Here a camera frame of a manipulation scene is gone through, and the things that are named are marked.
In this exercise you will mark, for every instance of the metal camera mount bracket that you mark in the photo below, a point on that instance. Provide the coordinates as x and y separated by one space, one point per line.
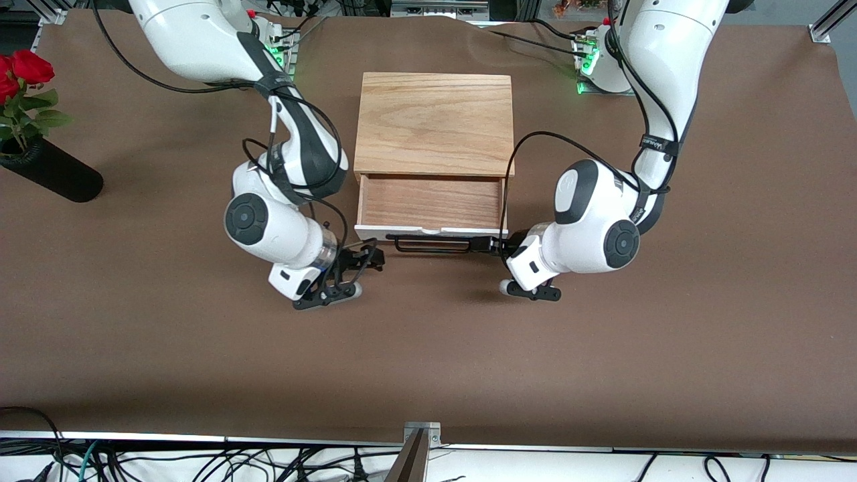
432 435

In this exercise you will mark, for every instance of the grey power strip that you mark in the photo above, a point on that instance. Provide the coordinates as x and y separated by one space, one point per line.
438 8

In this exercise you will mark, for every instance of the wooden drawer with white front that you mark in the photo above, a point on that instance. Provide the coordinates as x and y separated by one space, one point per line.
432 201

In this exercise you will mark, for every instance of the brown table mat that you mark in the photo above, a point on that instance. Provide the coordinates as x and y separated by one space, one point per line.
201 348

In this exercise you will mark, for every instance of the aluminium frame profile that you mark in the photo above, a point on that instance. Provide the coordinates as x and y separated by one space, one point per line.
830 23
53 12

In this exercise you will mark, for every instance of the brown camera mount pole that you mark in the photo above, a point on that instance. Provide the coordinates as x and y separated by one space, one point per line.
410 462

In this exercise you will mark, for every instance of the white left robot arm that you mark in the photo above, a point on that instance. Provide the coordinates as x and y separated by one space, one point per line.
669 40

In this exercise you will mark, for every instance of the black cylindrical vase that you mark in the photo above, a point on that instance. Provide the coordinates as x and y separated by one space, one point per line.
60 177

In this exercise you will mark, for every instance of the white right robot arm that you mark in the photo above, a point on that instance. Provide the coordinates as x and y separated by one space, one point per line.
194 40

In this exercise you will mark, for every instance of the large red artificial rose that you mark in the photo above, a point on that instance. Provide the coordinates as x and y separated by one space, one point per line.
33 65

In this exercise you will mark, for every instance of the wooden drawer cabinet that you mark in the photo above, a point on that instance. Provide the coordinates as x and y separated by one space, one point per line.
435 120

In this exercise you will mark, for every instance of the small red artificial rose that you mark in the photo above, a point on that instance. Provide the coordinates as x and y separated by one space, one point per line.
5 84

